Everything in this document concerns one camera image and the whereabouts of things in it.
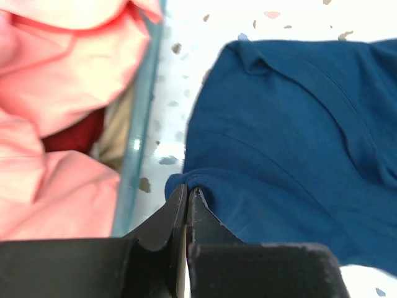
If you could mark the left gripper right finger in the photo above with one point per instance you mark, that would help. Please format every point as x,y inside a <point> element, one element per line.
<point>221,265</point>

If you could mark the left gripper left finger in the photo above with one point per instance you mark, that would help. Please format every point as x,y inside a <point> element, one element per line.
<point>147,262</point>

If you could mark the dark blue t shirt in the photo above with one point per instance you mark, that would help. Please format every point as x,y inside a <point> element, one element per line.
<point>296,142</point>

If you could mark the teal plastic laundry basket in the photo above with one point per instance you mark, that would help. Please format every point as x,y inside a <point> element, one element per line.
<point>145,79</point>

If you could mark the beige garment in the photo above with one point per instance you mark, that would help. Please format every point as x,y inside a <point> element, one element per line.
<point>110,148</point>

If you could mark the dark red garment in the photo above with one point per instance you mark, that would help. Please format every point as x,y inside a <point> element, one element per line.
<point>79,137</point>

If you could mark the pink t shirt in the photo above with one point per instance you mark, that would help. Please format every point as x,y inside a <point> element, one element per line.
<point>60,61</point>

